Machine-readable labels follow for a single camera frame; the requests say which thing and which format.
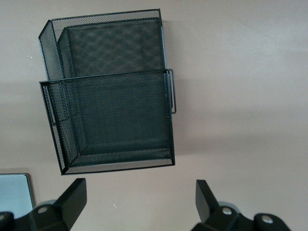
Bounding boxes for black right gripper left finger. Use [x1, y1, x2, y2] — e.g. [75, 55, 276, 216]
[0, 178, 87, 231]

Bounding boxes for silver laptop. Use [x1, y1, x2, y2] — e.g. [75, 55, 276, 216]
[0, 173, 35, 214]

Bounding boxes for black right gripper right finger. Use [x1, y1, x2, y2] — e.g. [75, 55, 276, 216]
[192, 179, 292, 231]

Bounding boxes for black mesh two-tier organizer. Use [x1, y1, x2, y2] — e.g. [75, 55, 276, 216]
[38, 9, 178, 176]

